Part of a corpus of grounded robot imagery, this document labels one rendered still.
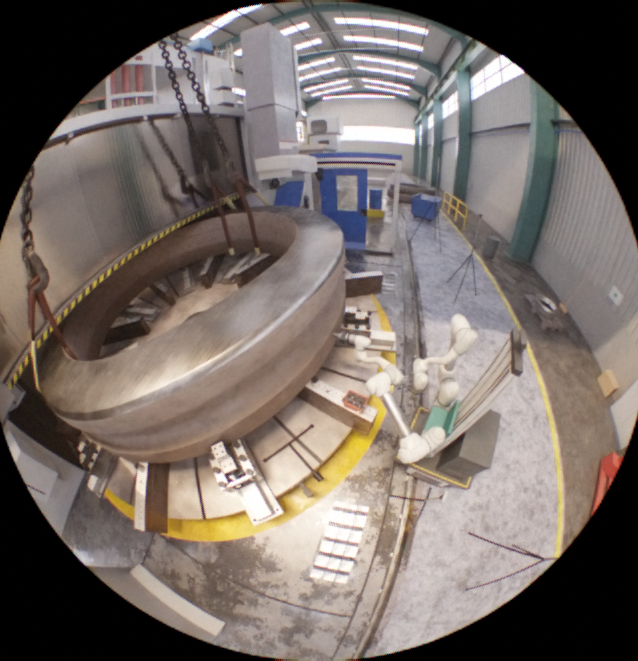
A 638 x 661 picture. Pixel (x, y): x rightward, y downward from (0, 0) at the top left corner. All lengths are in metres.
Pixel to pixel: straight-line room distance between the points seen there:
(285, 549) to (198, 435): 1.47
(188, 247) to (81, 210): 2.95
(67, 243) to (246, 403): 3.18
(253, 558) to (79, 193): 4.81
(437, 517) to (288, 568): 1.60
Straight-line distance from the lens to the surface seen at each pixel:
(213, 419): 1.90
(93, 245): 3.80
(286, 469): 2.30
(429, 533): 2.75
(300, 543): 2.58
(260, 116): 5.36
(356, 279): 3.67
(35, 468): 3.96
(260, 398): 1.88
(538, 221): 9.93
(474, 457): 2.05
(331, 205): 6.35
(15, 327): 3.64
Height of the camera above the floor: 2.53
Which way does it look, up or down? 44 degrees down
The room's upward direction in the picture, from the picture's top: 5 degrees counter-clockwise
